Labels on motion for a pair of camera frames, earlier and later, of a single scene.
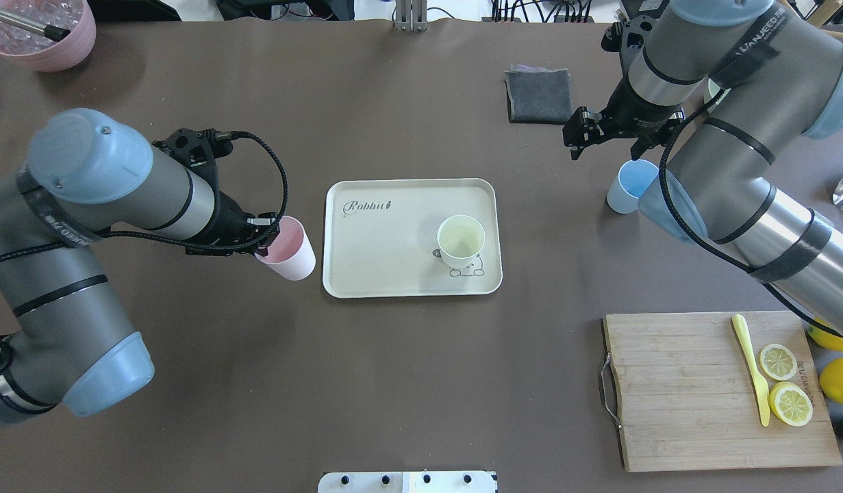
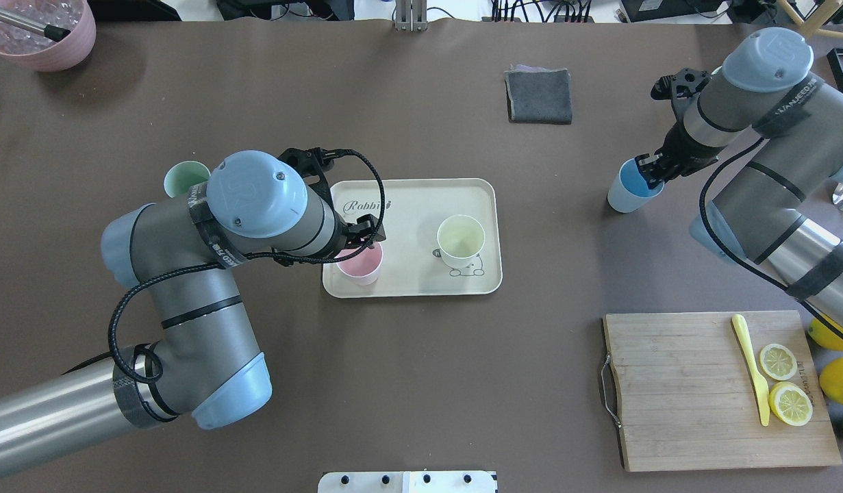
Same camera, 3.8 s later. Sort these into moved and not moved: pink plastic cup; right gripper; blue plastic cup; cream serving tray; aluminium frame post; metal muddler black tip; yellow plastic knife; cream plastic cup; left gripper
Moved: right gripper; pink plastic cup; left gripper
Not moved: yellow plastic knife; cream serving tray; cream plastic cup; aluminium frame post; blue plastic cup; metal muddler black tip
